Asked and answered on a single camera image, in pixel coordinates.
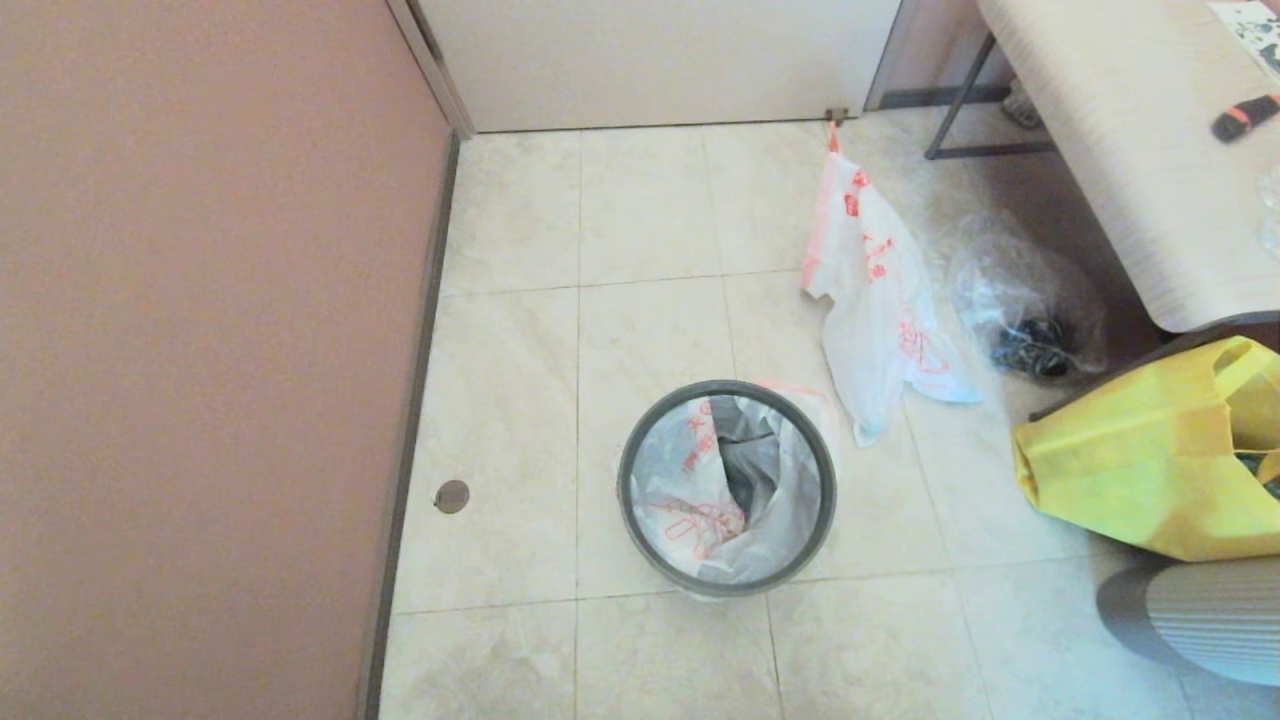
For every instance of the grey ribbed robot base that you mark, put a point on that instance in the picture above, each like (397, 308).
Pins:
(1210, 620)

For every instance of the clear plastic bag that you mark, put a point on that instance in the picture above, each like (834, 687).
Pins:
(1020, 280)

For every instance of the dark items in clear bag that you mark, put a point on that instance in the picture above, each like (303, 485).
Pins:
(1040, 350)

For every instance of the yellow non-woven bag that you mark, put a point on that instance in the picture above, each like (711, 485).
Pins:
(1130, 470)

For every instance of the round metal floor drain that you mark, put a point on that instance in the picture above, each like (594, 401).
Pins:
(452, 496)

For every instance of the white door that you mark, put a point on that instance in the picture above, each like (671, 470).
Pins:
(660, 60)

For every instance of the small metal door stopper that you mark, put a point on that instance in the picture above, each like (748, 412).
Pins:
(836, 115)

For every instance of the beige table with metal legs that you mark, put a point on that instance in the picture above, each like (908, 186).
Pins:
(990, 150)

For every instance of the small white object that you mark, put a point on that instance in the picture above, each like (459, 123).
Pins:
(1022, 105)

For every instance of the black and red marker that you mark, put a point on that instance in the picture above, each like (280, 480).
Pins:
(1245, 117)

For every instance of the black-printed white paper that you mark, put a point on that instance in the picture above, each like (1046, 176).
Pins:
(1255, 28)

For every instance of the grey door frame post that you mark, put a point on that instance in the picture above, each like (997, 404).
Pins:
(430, 60)

